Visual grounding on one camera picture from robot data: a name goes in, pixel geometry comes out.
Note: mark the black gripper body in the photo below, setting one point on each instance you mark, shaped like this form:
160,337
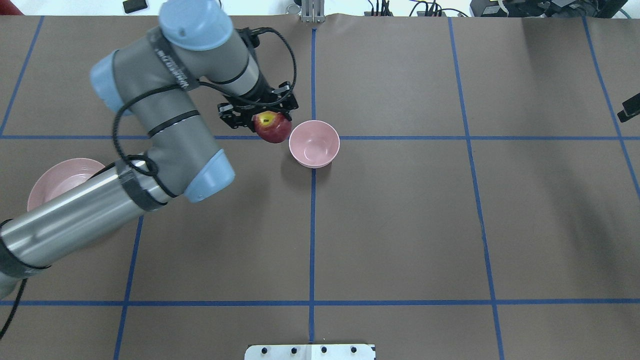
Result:
261,93

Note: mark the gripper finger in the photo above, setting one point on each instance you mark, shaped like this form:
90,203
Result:
247,120
286,106

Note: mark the red yellow apple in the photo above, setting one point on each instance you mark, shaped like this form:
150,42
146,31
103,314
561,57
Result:
272,127

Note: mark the pink bowl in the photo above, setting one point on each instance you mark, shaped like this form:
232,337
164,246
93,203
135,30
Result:
314,144

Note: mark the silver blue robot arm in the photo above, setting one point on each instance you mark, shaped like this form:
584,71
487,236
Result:
165,149

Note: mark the pink plate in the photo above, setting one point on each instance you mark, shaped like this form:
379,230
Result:
61,178

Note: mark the small black square pad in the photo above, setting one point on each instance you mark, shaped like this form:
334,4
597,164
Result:
132,6

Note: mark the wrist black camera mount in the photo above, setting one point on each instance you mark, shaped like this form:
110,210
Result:
630,108
229,111

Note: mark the aluminium frame post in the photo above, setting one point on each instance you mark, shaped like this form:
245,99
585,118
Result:
312,11

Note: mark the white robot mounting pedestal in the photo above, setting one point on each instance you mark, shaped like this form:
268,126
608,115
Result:
358,351

